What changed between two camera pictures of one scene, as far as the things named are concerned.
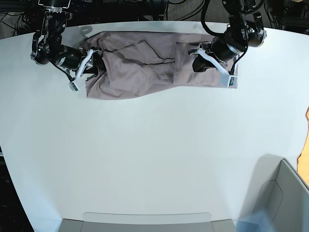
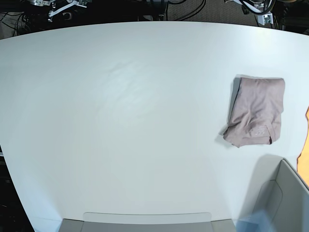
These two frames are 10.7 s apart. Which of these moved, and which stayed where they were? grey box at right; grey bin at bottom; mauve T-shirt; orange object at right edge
Moved: mauve T-shirt
Stayed: orange object at right edge; grey box at right; grey bin at bottom
